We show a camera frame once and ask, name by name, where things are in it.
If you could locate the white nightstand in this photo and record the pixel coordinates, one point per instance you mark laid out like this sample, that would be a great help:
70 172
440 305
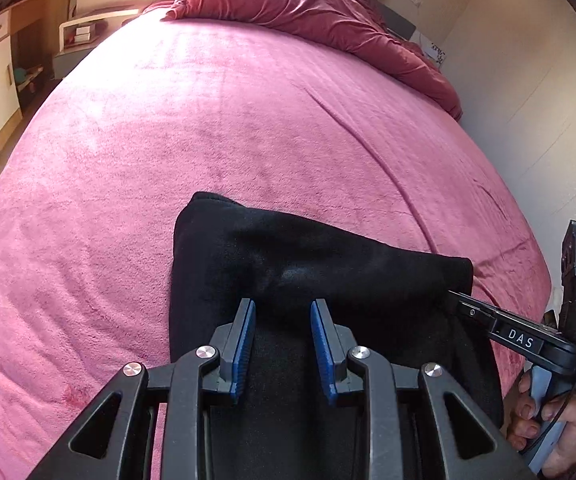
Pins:
65 62

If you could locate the small patterned box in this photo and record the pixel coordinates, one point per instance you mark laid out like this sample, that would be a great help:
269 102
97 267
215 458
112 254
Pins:
438 52

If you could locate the stack of books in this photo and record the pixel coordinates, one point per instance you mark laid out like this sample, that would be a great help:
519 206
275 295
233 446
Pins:
85 34

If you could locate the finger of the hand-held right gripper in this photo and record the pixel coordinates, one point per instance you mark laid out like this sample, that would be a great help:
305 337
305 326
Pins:
470 310

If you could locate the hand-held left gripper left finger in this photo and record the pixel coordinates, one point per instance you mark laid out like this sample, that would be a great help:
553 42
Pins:
245 355

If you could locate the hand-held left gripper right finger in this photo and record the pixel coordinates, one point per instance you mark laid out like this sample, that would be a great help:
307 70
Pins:
320 360

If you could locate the dark red duvet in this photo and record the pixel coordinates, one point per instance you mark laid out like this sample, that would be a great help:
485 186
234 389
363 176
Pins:
318 10

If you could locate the black pants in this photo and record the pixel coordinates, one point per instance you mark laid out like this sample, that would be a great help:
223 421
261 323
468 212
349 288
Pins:
318 260

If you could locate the pink fleece bed blanket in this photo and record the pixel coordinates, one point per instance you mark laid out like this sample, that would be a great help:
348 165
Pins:
192 110

